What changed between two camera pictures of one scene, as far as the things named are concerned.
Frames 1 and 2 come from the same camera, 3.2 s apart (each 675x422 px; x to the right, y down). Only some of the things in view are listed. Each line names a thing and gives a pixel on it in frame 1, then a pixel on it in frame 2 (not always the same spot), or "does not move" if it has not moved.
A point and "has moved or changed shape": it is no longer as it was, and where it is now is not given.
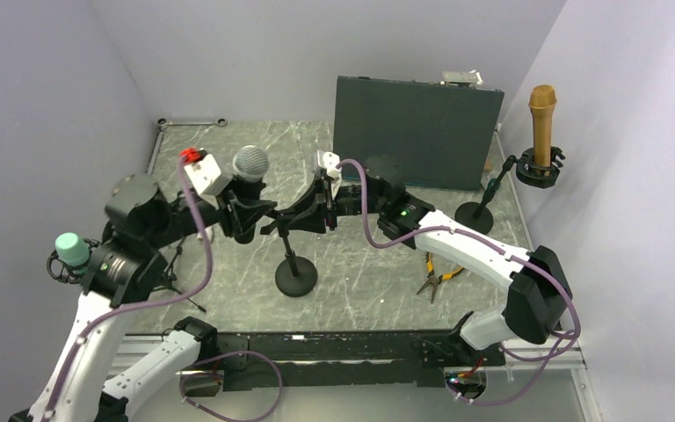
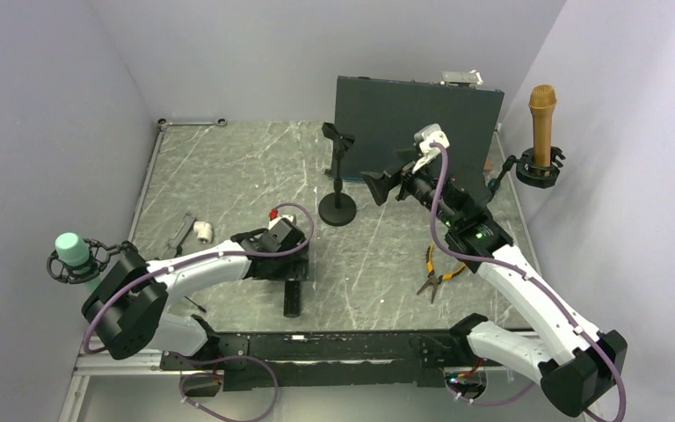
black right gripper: x=324 y=207 → x=381 y=183
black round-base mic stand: x=295 y=276 has moved or changed shape
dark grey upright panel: x=439 y=133 does not move
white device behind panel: x=471 y=76 does not move
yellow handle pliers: x=434 y=280 does not move
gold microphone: x=542 y=98 does not move
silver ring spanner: x=163 y=122 does not move
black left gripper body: x=230 y=220 → x=288 y=267
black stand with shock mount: x=477 y=217 does not move
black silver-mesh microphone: x=250 y=165 → x=291 y=302
